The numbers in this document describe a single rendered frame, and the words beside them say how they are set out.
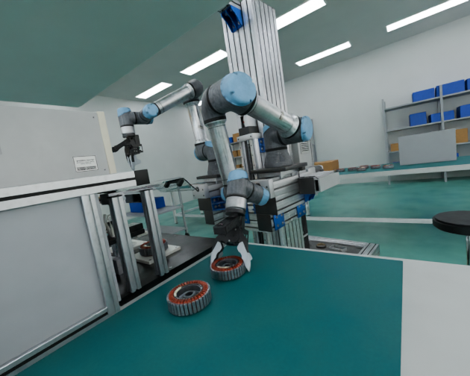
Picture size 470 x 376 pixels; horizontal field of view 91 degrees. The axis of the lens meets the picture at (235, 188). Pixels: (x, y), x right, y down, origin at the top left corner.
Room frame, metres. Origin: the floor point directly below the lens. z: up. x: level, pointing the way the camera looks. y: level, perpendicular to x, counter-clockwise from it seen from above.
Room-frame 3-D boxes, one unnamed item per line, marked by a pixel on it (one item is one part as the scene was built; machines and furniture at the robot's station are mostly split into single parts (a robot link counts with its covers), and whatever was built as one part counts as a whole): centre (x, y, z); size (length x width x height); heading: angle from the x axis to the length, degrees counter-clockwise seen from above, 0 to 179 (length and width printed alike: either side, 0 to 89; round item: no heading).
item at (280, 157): (1.24, -0.25, 1.09); 0.15 x 0.15 x 0.10
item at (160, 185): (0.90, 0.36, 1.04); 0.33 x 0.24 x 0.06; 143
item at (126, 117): (1.40, 0.57, 1.45); 0.09 x 0.08 x 0.11; 127
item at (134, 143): (1.41, 0.57, 1.29); 0.09 x 0.08 x 0.12; 135
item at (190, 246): (0.99, 0.47, 0.76); 0.64 x 0.47 x 0.02; 53
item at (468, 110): (4.70, -4.99, 1.40); 0.42 x 0.42 x 0.23; 53
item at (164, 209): (3.64, 1.37, 0.51); 1.01 x 0.60 x 1.01; 53
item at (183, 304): (0.57, 0.16, 0.77); 0.11 x 0.11 x 0.04
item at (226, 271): (0.70, 0.06, 0.77); 0.11 x 0.11 x 0.04
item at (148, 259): (0.92, 0.37, 0.78); 0.15 x 0.15 x 0.01; 53
